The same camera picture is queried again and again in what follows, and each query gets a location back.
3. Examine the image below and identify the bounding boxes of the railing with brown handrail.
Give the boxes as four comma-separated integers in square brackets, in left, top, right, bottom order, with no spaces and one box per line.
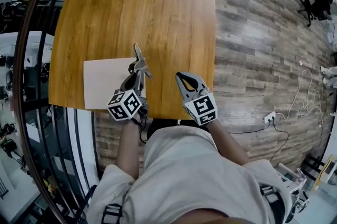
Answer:
[13,0,105,224]

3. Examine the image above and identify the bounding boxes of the white power strip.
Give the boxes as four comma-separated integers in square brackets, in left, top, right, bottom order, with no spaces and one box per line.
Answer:
[264,111,277,124]

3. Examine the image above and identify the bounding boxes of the pale pink paper stack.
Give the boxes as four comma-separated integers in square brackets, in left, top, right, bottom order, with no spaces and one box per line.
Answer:
[83,57,145,110]

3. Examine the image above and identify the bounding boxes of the white wooden rack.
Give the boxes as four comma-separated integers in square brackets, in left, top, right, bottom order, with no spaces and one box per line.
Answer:
[275,161,309,193]

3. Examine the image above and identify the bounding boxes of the black harness strap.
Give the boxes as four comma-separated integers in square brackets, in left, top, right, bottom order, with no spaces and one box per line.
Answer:
[101,203,123,224]
[259,184,287,224]

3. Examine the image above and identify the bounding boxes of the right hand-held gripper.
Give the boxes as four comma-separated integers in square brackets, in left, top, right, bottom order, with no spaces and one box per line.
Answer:
[175,72,219,127]

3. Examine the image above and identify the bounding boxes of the person's right forearm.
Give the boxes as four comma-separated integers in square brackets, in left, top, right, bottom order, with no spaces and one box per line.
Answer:
[207,120,250,166]

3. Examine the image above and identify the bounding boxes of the black cable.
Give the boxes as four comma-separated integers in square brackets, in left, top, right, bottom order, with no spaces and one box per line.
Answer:
[228,119,290,167]

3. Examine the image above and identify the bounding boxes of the black seat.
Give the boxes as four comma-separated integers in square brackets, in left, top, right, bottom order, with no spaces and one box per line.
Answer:
[146,118,183,141]

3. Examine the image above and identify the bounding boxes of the person's grey shirt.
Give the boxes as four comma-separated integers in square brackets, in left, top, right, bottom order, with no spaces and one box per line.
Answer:
[86,125,293,224]

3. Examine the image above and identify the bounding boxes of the person's head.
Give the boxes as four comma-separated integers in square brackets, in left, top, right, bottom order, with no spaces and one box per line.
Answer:
[181,208,264,224]

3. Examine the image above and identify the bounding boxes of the white cable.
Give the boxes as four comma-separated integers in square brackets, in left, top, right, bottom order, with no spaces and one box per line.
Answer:
[273,69,330,126]

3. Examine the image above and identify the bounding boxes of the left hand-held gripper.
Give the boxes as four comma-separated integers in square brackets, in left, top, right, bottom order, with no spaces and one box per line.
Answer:
[106,70,148,124]

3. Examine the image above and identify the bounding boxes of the person's left forearm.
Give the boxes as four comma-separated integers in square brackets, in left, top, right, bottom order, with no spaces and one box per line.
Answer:
[115,119,146,181]

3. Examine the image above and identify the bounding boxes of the black office chair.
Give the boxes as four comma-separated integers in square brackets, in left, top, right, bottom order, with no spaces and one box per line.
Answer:
[294,0,333,27]

